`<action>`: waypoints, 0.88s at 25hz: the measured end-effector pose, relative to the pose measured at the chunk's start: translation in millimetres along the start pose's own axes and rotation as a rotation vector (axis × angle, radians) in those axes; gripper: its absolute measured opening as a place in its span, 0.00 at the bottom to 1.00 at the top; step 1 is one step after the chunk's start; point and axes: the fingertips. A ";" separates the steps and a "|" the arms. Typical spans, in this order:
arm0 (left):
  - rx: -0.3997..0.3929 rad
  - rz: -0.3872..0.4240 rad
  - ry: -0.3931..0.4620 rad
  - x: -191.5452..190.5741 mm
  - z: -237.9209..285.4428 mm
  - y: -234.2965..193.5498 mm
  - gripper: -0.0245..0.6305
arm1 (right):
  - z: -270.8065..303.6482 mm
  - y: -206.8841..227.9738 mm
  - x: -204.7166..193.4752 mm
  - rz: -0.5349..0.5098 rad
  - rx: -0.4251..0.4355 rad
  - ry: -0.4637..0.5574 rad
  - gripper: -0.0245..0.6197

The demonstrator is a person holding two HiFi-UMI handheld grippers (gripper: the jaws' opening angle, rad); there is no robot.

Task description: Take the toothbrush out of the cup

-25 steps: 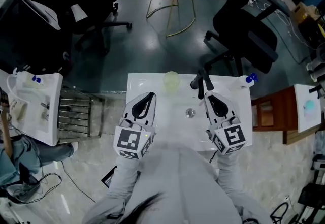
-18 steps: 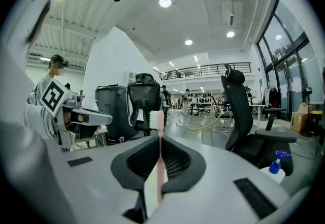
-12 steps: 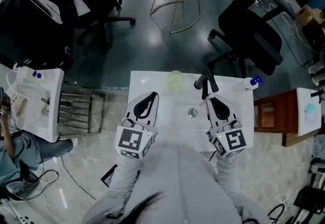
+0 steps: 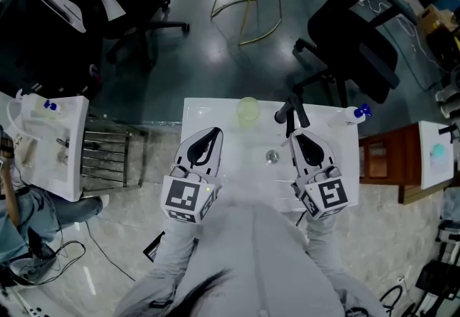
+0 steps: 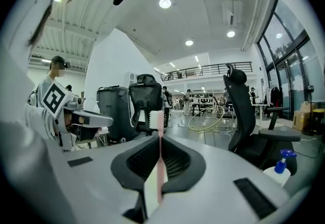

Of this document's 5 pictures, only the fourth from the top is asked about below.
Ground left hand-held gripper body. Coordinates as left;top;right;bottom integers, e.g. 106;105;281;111
159;163;223;226

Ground black flat device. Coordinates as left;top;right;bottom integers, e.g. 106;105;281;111
142;230;167;263

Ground black office chair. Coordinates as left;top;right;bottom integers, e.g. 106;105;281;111
101;0;192;69
292;0;403;109

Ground small white basin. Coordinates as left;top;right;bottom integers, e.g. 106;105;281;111
418;120;456;191

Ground metal rack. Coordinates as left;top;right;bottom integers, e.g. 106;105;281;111
80;113;149;195

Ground small black faucet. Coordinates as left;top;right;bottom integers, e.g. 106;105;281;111
437;124;460;144

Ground translucent yellow cup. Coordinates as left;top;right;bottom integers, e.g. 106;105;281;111
234;96;262;130

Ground person's right forearm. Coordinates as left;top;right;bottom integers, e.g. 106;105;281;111
304;212;362;317

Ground white bottle with blue pump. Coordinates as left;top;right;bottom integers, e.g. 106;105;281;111
342;103;374;127

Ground white floor cable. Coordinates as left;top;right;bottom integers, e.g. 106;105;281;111
358;0;447;75

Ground person's left forearm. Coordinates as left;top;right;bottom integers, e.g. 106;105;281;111
142;216;203;317

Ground person's grey torso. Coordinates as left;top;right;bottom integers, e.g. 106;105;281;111
114;196;386;317

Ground white sink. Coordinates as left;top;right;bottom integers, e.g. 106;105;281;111
179;96;361;213

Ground teal round object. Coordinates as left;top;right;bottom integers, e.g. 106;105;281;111
430;142;451;170

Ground white sink table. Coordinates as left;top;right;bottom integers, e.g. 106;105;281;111
0;91;91;203

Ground cardboard box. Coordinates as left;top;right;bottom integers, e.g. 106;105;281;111
415;4;460;37

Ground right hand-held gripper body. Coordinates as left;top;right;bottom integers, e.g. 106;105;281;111
291;165;351;221

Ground brown wooden cabinet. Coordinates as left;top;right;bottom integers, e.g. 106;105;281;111
358;121;422;206

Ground black equipment stand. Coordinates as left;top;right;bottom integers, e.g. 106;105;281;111
379;259;460;317

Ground black sink faucet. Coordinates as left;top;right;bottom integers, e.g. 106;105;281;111
273;93;311;139

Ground black floor cable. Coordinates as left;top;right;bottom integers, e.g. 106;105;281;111
20;219;138;287

